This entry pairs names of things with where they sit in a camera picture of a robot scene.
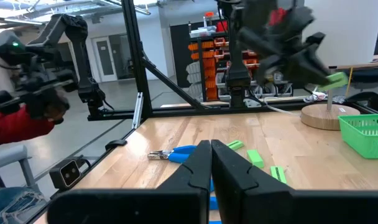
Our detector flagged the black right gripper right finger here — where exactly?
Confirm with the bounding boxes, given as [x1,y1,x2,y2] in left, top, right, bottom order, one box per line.
[211,139,294,224]

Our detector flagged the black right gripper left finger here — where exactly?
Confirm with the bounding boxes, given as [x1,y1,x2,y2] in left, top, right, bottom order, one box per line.
[159,139,213,224]

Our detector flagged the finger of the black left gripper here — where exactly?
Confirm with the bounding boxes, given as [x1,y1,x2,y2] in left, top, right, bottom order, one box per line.
[283,60,325,85]
[300,51,332,82]

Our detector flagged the green eraser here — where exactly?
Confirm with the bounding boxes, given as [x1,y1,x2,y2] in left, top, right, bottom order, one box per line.
[246,149,265,169]
[315,72,349,93]

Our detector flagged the blue-handled pliers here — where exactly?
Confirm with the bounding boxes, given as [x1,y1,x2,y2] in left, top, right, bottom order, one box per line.
[146,144,198,165]

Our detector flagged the green clip small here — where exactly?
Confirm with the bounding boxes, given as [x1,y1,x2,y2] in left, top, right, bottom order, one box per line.
[269,166,288,185]

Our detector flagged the green clip large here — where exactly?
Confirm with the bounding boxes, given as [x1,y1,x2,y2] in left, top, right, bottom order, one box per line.
[225,139,245,151]

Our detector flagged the white table lamp wooden base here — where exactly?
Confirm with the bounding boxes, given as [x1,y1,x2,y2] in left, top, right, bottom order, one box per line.
[300,0,378,131]

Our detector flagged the black office chair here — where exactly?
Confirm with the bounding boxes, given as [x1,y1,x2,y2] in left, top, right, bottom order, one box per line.
[343,67,378,113]

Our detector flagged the shelf with orange bins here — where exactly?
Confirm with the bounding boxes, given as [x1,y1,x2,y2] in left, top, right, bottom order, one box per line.
[169,11,261,103]

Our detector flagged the black table clamp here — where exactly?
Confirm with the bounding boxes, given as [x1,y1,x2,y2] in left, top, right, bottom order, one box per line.
[104,139,128,152]

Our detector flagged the green plastic basket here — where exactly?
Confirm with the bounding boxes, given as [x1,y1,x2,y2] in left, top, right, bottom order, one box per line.
[337,113,378,160]

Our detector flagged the grey door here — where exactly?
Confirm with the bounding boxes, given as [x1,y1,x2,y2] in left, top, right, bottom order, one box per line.
[91,35,119,83]

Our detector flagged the person's hand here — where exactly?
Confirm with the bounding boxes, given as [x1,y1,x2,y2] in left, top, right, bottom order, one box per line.
[22,88,71,126]

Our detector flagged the person's leg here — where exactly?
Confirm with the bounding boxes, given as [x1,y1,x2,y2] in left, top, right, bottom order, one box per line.
[0,185,49,224]

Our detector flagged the grey chair armrest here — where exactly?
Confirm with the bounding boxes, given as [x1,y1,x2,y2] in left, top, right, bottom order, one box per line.
[0,144,42,194]

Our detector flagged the white lamp cord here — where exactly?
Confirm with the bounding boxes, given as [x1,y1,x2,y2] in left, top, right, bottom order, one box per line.
[262,91,329,116]

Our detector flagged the silver aluminium bracket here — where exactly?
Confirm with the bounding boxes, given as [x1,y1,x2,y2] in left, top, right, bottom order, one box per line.
[131,91,145,130]

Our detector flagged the small black table camera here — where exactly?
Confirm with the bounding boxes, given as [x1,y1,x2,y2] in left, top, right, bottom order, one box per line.
[48,157,83,191]

